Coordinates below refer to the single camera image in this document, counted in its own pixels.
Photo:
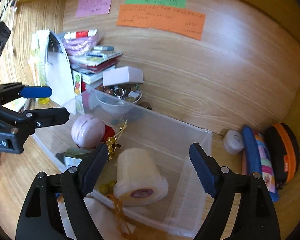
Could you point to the stack of booklets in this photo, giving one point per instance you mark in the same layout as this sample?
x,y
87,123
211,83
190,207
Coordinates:
x,y
97,62

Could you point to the translucent plastic box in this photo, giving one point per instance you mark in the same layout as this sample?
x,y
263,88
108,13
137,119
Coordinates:
x,y
165,135

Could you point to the orange paper note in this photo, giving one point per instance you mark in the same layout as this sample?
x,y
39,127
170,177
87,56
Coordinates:
x,y
162,20

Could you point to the pink paper note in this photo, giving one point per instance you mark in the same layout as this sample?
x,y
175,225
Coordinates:
x,y
95,1

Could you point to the card with coloured dots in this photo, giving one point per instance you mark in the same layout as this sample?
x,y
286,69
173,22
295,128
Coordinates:
x,y
77,83

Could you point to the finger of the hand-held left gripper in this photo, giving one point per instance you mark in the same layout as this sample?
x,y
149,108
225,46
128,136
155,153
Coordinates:
x,y
50,116
37,92

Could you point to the yellow-green clear bottle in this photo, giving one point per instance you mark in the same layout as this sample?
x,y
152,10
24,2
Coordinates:
x,y
43,101

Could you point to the red packet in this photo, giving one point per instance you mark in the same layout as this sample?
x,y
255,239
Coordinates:
x,y
110,132

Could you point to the red and white tube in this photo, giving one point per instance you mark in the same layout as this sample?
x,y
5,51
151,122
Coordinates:
x,y
81,33

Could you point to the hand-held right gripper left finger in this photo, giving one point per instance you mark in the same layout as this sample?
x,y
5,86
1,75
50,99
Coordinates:
x,y
95,170

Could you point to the black and orange case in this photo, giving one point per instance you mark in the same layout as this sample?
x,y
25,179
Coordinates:
x,y
282,152

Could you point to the white round case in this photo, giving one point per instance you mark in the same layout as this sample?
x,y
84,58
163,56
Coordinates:
x,y
233,141

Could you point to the cream tissue roll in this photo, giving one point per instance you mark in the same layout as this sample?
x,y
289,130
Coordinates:
x,y
137,172

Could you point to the glass bowl of trinkets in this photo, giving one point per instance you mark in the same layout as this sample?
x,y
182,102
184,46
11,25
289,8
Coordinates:
x,y
115,106

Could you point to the green glass jar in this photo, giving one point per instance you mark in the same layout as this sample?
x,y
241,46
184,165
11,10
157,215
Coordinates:
x,y
75,155

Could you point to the blue pencil case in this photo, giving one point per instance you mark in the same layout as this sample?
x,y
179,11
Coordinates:
x,y
251,155

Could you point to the pink round container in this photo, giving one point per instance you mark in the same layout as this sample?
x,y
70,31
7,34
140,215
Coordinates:
x,y
87,131

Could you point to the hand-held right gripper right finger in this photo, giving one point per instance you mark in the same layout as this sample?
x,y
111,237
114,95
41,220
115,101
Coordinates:
x,y
202,170

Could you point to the pile of glass marbles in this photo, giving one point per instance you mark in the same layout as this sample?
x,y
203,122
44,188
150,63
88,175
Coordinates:
x,y
120,91

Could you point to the green paper note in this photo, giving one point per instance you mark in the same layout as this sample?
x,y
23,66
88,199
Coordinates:
x,y
155,1

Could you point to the white paper sheet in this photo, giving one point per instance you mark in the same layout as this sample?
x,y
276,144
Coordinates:
x,y
60,75

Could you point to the small white box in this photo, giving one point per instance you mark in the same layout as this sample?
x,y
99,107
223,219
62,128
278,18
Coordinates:
x,y
120,76

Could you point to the gourd charm with orange tassel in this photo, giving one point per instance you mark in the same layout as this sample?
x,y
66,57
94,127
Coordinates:
x,y
105,188

